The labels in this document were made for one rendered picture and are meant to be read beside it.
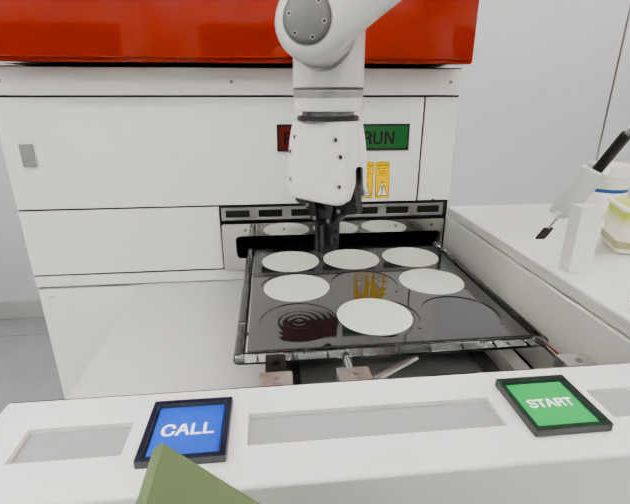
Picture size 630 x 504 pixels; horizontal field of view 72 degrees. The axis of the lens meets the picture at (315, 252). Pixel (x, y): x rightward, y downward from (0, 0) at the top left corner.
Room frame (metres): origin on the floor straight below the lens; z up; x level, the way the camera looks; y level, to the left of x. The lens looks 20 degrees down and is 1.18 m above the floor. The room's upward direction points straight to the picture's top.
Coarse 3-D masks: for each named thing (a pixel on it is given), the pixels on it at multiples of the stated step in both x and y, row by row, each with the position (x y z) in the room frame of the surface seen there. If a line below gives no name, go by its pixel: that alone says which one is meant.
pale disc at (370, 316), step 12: (360, 300) 0.55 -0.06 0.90; (372, 300) 0.55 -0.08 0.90; (384, 300) 0.55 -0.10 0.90; (348, 312) 0.52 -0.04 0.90; (360, 312) 0.52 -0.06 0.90; (372, 312) 0.52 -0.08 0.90; (384, 312) 0.52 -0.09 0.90; (396, 312) 0.52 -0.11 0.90; (408, 312) 0.52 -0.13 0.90; (348, 324) 0.49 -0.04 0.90; (360, 324) 0.49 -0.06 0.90; (372, 324) 0.49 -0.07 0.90; (384, 324) 0.49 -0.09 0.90; (396, 324) 0.49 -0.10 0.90; (408, 324) 0.49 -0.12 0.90
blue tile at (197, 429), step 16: (160, 416) 0.25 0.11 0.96; (176, 416) 0.25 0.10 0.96; (192, 416) 0.25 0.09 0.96; (208, 416) 0.25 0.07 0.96; (224, 416) 0.25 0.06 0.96; (160, 432) 0.23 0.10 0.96; (176, 432) 0.23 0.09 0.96; (192, 432) 0.23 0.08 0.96; (208, 432) 0.23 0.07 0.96; (176, 448) 0.22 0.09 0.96; (192, 448) 0.22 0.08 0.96; (208, 448) 0.22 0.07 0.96
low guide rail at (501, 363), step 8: (472, 352) 0.53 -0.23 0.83; (480, 352) 0.51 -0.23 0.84; (488, 352) 0.50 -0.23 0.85; (496, 352) 0.50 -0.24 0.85; (480, 360) 0.51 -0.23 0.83; (488, 360) 0.49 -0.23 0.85; (496, 360) 0.48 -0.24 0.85; (504, 360) 0.48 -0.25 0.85; (480, 368) 0.50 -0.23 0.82; (488, 368) 0.49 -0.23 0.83; (496, 368) 0.47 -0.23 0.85; (504, 368) 0.46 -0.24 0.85; (512, 368) 0.46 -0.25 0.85
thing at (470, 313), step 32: (256, 256) 0.73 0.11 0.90; (320, 256) 0.73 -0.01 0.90; (256, 288) 0.60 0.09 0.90; (352, 288) 0.60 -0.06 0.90; (384, 288) 0.60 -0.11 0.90; (480, 288) 0.60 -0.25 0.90; (256, 320) 0.50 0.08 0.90; (288, 320) 0.50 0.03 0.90; (320, 320) 0.50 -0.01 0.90; (416, 320) 0.50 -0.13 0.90; (448, 320) 0.50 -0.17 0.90; (480, 320) 0.50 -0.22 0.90; (512, 320) 0.50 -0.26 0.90
